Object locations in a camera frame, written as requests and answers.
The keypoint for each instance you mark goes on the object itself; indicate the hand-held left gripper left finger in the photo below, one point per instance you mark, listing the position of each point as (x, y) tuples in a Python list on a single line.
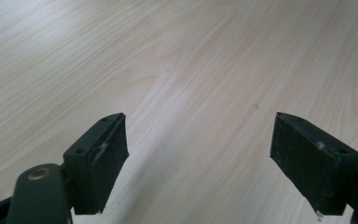
[(96, 168)]

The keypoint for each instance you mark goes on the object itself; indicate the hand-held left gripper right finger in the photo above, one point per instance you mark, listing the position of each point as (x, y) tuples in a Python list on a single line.
[(313, 168)]

